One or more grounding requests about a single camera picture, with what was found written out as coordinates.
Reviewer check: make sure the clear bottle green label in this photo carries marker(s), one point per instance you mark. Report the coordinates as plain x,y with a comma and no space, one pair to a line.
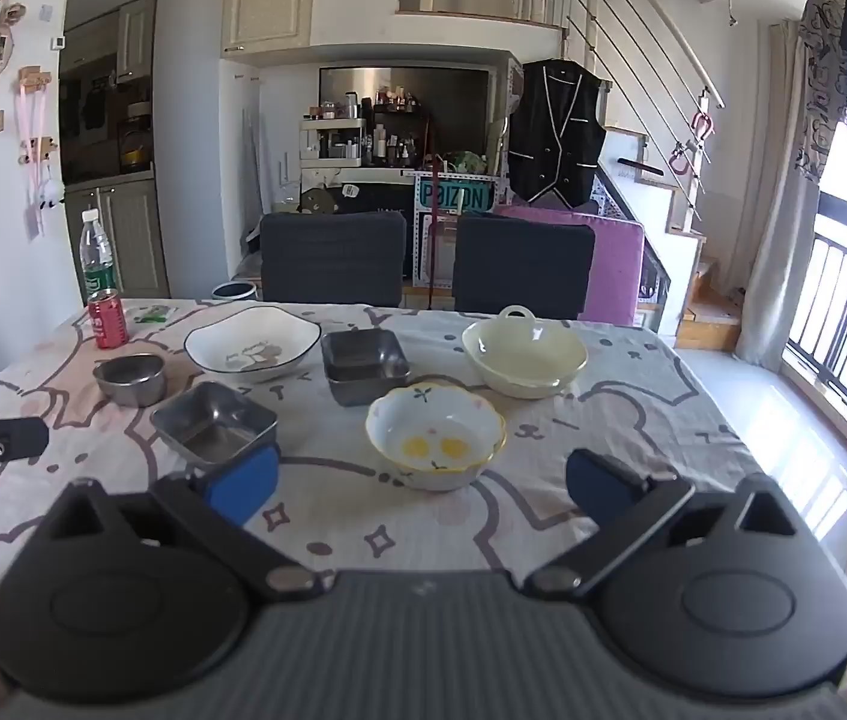
97,255

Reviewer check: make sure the white organizer with bottles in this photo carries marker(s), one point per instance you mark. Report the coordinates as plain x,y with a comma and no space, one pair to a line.
329,142

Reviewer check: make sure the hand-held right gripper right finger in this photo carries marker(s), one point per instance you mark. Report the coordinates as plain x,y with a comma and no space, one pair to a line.
603,484

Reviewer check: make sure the black balcony railing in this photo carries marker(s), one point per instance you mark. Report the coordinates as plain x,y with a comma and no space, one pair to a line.
836,330

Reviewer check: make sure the green packet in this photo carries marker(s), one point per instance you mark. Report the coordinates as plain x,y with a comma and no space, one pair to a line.
151,314

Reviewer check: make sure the round steel bowl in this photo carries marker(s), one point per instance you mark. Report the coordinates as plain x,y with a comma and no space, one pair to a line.
130,379

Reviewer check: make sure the beige curtain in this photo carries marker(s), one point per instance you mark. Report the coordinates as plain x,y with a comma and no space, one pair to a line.
776,202

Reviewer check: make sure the grey cup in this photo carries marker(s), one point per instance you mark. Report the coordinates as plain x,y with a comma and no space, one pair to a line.
234,291

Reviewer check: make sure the metal stair railing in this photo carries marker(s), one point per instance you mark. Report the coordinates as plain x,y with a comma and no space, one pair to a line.
648,52

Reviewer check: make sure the teal sign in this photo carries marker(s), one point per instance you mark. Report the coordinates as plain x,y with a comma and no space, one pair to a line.
455,195

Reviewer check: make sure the black vest white trim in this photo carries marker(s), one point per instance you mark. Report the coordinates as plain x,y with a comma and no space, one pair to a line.
554,135

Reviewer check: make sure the printed cartoon tablecloth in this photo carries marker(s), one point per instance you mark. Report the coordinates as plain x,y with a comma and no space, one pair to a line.
618,420

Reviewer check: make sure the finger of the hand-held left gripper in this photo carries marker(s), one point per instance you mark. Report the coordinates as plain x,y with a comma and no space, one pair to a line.
14,437

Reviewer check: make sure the floral yellow-rimmed bowl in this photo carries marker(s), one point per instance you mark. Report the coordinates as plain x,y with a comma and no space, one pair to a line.
434,439

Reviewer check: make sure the dark square metal bowl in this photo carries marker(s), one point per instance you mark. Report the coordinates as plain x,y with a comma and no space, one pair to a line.
363,364

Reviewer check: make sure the white plush toy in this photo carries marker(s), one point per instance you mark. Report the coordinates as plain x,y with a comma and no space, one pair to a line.
52,193

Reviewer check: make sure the purple mat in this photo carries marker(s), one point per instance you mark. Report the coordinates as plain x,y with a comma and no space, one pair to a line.
618,270

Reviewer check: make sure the cream cabinet door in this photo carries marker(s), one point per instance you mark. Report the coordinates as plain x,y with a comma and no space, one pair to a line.
269,6

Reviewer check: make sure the white dark-rimmed plate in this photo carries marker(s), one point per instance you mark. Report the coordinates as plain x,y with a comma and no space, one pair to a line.
250,349

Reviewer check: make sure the dark fabric chair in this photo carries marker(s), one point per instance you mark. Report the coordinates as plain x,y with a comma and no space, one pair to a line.
524,266
333,259

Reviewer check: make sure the patterned hanging garment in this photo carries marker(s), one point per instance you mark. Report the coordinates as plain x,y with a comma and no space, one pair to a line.
817,90

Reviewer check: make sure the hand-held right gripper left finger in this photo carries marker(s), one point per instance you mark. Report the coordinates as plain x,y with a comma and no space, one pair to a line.
243,484

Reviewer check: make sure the red soda can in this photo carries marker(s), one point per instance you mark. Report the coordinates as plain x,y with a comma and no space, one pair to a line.
108,319

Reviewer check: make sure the wooden staircase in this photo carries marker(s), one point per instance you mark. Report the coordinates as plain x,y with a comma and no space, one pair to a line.
693,292

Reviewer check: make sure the shiny square steel bowl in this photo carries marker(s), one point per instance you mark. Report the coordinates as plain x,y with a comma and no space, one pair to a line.
209,424

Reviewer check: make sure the grey kitchen cabinet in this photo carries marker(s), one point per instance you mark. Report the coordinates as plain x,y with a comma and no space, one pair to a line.
123,240

